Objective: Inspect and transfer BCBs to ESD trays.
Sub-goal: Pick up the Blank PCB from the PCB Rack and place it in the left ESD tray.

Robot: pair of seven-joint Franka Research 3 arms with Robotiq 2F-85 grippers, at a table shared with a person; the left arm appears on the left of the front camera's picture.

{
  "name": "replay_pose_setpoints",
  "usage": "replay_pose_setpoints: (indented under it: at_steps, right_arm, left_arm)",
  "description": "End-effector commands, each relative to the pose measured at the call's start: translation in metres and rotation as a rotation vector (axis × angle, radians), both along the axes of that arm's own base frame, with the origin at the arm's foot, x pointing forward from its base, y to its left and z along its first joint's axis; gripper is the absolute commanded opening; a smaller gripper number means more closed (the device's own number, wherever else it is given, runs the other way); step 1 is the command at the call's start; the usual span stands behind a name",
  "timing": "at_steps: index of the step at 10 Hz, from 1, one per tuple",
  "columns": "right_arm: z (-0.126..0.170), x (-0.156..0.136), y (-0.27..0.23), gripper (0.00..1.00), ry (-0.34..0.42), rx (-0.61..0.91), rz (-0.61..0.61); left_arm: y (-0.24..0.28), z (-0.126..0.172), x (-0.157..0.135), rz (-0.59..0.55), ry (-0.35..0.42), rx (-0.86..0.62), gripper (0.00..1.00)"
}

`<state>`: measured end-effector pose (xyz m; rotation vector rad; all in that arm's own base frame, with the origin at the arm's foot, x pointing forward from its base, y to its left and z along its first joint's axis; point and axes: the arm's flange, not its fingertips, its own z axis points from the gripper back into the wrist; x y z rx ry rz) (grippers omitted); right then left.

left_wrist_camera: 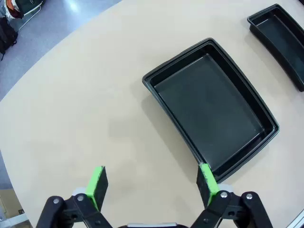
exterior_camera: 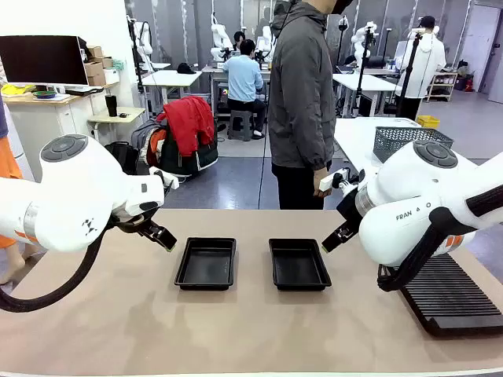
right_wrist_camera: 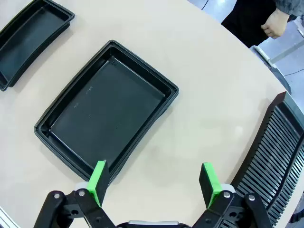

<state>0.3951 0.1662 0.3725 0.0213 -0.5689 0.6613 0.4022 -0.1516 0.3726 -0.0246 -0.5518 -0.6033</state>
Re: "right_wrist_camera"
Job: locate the person's left hand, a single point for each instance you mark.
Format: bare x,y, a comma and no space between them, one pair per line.
278,23

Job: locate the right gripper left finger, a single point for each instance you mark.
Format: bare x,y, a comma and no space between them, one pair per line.
98,185

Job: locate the black plastic ESD tray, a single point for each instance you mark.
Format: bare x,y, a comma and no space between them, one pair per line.
107,107
23,42

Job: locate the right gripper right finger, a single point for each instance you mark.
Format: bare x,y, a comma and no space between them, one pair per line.
209,185

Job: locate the large white table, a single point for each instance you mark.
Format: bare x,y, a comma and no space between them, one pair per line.
261,53

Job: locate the person's left forearm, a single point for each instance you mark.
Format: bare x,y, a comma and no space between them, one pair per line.
293,9

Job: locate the black slotted board rack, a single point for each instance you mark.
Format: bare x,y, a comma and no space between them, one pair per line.
273,154

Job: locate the person in grey jacket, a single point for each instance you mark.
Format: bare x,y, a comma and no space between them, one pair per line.
247,21

